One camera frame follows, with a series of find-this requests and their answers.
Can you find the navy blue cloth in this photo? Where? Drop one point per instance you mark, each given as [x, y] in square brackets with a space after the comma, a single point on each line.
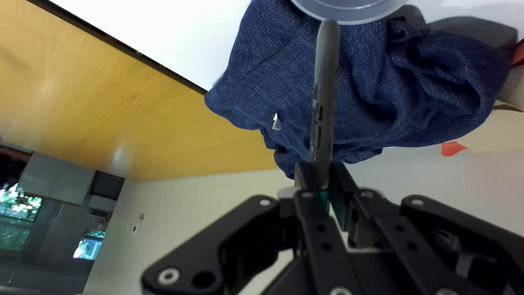
[393, 88]

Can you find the white table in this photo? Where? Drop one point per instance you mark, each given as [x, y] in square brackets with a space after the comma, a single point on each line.
[164, 33]

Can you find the clear plastic cup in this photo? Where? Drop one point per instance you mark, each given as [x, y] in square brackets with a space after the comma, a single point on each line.
[349, 11]

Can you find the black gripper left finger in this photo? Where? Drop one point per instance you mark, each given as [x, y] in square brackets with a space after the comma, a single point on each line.
[316, 240]

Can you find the yellow wooden table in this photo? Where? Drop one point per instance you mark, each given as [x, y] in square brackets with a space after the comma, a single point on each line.
[82, 109]

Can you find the grey pen with green cap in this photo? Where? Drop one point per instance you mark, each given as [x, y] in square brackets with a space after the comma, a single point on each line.
[326, 88]

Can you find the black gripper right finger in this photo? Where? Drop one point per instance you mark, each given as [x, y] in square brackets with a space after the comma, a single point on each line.
[435, 247]

